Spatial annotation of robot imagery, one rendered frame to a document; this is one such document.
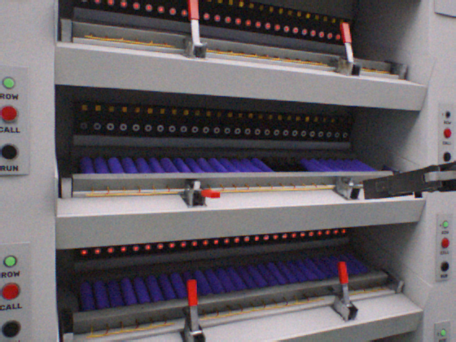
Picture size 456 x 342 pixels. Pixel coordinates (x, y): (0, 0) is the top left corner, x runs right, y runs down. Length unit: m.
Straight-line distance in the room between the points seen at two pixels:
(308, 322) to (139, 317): 0.27
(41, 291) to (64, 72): 0.26
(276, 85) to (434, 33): 0.34
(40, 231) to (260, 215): 0.29
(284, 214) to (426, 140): 0.31
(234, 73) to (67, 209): 0.28
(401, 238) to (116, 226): 0.54
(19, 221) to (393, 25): 0.73
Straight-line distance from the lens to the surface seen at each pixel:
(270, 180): 0.66
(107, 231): 0.54
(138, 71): 0.55
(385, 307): 0.82
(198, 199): 0.58
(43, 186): 0.52
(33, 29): 0.54
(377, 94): 0.74
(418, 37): 0.85
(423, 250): 0.83
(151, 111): 0.70
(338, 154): 0.87
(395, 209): 0.77
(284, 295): 0.73
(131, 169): 0.62
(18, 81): 0.53
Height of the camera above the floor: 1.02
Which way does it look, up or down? 2 degrees down
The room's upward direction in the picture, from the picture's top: straight up
